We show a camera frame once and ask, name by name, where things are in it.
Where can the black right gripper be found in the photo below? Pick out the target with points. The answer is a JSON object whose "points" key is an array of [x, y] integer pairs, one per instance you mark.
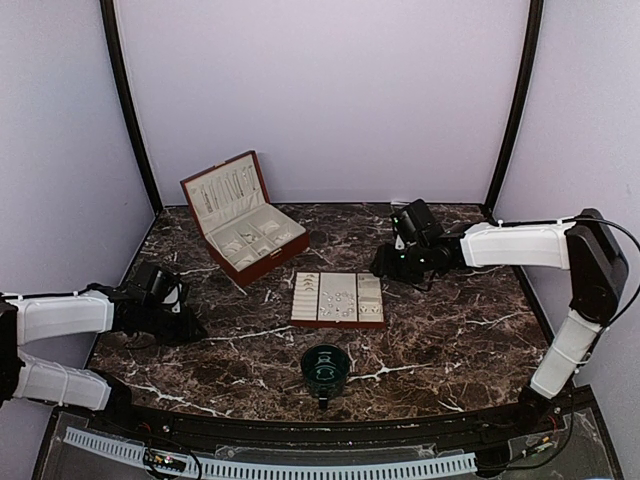
{"points": [[384, 265]]}

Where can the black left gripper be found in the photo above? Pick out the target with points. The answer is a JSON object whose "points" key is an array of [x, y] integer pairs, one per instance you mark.
{"points": [[187, 333]]}

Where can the red jewelry tray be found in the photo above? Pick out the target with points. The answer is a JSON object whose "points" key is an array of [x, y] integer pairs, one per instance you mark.
{"points": [[337, 300]]}

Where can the red jewelry box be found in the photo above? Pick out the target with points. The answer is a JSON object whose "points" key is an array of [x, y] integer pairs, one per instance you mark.
{"points": [[245, 233]]}

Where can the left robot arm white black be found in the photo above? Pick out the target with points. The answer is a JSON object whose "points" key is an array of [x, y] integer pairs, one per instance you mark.
{"points": [[153, 301]]}

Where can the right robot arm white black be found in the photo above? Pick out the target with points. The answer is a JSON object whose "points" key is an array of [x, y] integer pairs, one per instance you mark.
{"points": [[584, 246]]}

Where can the dark green glass mug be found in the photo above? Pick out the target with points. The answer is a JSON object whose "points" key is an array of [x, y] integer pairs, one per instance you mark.
{"points": [[325, 368]]}

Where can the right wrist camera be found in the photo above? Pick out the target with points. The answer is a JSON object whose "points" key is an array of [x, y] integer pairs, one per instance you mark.
{"points": [[398, 232]]}

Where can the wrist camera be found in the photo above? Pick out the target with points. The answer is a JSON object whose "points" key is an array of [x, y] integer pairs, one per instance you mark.
{"points": [[175, 298], [398, 232]]}

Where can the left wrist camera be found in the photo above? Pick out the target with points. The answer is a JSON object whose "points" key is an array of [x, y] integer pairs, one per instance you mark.
{"points": [[175, 298]]}

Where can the white slotted cable duct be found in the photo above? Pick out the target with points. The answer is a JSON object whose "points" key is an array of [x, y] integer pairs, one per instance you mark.
{"points": [[247, 463]]}

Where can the black front rail base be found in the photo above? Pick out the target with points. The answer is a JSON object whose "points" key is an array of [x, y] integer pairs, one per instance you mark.
{"points": [[482, 429]]}

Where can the right black frame post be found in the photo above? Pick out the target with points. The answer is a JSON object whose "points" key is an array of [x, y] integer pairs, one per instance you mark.
{"points": [[525, 71]]}

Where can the black frame post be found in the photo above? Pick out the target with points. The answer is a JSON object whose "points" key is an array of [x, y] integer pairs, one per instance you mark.
{"points": [[117, 61], [525, 71]]}

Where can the left black frame post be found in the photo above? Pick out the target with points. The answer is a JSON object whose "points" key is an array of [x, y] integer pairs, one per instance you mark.
{"points": [[117, 61]]}

